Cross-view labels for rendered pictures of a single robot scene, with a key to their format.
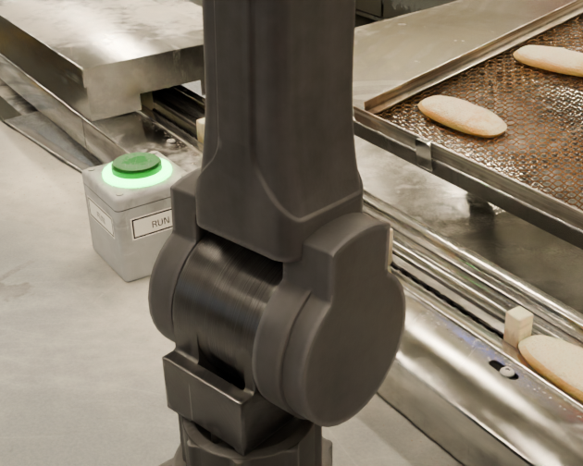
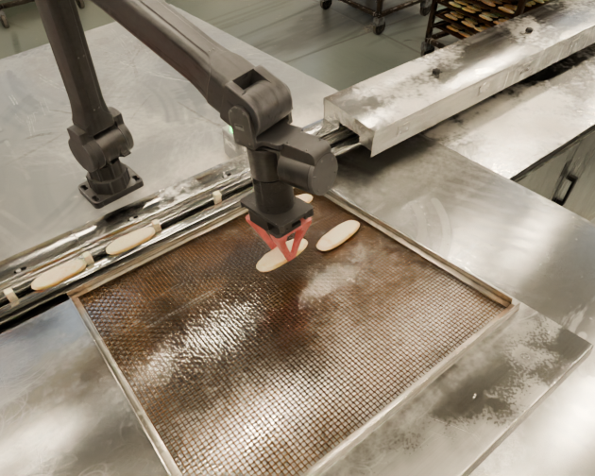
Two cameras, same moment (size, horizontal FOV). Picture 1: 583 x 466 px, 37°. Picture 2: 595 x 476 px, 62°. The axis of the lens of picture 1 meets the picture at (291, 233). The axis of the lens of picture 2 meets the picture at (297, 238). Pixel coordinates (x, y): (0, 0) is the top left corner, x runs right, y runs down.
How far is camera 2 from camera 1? 1.16 m
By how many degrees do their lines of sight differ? 67
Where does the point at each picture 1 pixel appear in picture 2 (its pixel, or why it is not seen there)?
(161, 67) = (348, 118)
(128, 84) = (336, 115)
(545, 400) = (116, 225)
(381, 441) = not seen: hidden behind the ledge
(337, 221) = (77, 127)
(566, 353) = (138, 233)
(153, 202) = (229, 137)
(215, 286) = not seen: hidden behind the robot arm
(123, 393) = (168, 161)
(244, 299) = not seen: hidden behind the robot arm
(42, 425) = (158, 149)
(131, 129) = (315, 128)
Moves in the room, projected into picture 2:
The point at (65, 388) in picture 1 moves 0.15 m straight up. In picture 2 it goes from (172, 150) to (160, 95)
